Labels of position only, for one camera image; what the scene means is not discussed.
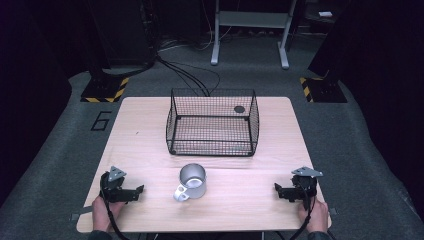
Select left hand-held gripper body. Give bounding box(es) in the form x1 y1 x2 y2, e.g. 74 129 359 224
99 165 137 204

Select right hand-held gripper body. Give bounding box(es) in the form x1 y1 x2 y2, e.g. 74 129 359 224
287 166 324 211

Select silver metal cup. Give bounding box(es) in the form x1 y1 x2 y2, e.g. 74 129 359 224
172 162 207 203

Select black wire basket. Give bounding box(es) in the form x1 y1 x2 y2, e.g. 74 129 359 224
165 87 261 158

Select person's left hand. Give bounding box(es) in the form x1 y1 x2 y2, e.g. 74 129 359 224
91 195 125 233

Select person's right hand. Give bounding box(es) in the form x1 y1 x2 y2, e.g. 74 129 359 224
297 198 330 234

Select black cabinet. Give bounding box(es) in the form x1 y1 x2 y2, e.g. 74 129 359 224
87 0 158 70

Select white metal stand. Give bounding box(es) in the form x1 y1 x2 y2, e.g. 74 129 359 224
210 0 298 71

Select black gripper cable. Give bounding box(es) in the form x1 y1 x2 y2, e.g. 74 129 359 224
99 188 132 240
289 179 318 240

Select black yellow-striped base plate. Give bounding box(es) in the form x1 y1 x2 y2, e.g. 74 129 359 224
298 76 348 104
80 76 131 104

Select black floor cables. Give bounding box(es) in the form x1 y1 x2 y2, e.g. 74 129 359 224
155 53 222 98

